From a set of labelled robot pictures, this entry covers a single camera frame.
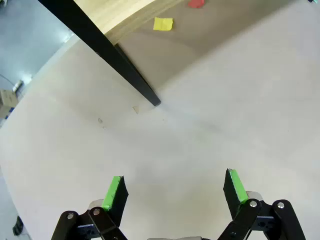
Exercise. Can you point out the black frame wooden shelf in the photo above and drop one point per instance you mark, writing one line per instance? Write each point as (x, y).
(100, 40)

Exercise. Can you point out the black floor object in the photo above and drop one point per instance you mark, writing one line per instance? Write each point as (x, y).
(18, 225)

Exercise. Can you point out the red paper scrap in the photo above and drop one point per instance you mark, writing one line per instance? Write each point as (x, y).
(196, 3)

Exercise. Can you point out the small grey floor object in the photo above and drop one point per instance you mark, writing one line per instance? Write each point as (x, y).
(18, 85)

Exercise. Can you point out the yellow paper scrap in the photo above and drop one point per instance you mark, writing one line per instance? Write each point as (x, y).
(163, 24)

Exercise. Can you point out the small clear tape piece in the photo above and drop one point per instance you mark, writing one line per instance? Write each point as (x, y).
(136, 109)

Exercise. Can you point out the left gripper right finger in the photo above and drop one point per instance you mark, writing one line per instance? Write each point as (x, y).
(236, 197)

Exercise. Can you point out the cardboard box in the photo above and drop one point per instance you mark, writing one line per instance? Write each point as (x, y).
(4, 111)
(8, 98)

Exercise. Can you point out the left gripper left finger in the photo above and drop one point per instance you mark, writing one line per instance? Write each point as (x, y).
(115, 200)

